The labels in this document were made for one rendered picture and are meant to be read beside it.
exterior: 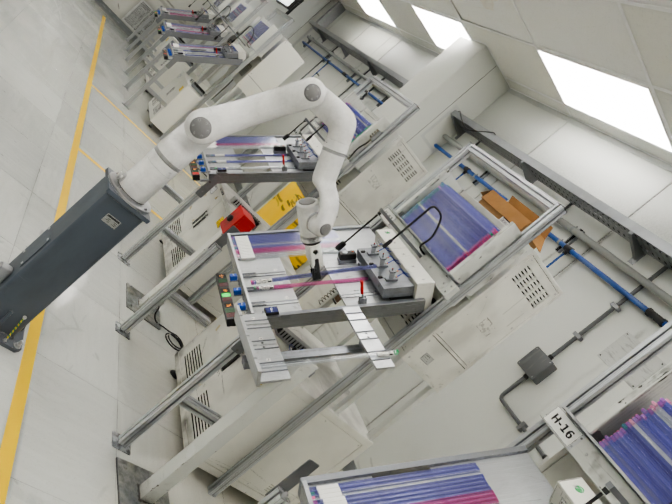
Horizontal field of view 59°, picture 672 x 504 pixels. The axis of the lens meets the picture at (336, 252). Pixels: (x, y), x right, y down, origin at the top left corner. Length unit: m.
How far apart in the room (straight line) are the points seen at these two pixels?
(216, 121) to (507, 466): 1.42
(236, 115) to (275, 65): 4.71
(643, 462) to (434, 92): 4.40
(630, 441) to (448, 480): 0.50
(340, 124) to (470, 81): 3.82
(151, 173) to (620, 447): 1.67
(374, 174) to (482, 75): 2.39
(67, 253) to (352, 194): 2.02
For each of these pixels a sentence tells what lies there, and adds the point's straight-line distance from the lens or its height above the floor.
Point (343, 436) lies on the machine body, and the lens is 2.82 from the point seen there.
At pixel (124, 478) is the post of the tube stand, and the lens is 2.45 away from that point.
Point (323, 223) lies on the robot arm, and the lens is 2.12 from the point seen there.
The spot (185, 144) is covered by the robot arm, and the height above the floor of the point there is 0.97.
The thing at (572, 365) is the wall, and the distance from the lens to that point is 3.86.
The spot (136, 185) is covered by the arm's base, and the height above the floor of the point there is 0.76.
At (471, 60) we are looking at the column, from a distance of 5.83.
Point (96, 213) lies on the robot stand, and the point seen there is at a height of 0.60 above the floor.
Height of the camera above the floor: 1.36
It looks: 6 degrees down
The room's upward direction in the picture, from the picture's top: 50 degrees clockwise
